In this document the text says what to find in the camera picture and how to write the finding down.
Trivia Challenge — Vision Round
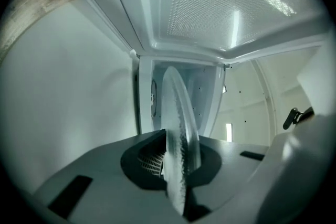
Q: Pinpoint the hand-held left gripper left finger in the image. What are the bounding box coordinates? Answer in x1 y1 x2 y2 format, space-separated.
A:
120 129 168 190

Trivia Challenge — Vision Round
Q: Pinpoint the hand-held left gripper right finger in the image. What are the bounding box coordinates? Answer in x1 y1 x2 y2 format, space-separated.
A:
184 135 224 190

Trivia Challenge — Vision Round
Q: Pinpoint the clear glass turntable plate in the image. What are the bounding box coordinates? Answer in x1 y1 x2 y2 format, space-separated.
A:
160 66 202 216

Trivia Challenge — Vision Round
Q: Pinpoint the white microwave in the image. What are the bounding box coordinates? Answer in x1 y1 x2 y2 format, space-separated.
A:
49 0 330 140

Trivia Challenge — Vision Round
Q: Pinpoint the white cabinet with peg holes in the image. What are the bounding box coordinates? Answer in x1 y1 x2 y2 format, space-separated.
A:
209 44 329 145

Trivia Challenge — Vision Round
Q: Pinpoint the weathered wooden board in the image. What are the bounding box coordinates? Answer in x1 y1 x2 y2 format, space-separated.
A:
0 0 79 61

